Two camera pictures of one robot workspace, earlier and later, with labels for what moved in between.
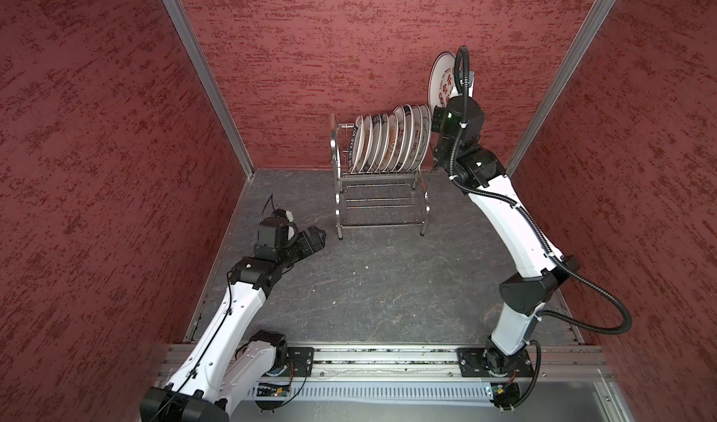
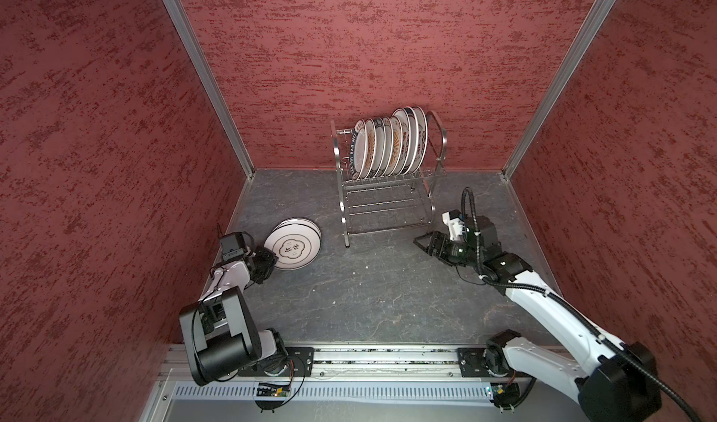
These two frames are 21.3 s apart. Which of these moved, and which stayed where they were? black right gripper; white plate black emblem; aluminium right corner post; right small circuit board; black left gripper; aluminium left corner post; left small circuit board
Moved: black right gripper; black left gripper; white plate black emblem
Stayed: aluminium left corner post; aluminium right corner post; left small circuit board; right small circuit board
